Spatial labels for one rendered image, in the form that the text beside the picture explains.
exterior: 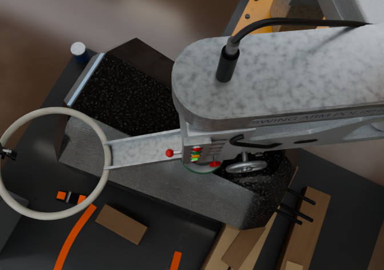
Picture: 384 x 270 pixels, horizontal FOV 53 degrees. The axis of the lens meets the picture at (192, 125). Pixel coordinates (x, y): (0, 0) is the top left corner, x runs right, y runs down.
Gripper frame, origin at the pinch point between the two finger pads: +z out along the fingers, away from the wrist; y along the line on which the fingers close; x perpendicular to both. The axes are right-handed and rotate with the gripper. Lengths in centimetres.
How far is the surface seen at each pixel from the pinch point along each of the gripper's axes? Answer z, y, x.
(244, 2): 3, 98, 104
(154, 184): 12, 67, 0
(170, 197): 14, 75, -5
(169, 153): -39, 71, 5
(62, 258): 82, 18, -46
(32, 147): 84, -19, 20
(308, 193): 62, 163, 16
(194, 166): -6, 84, 8
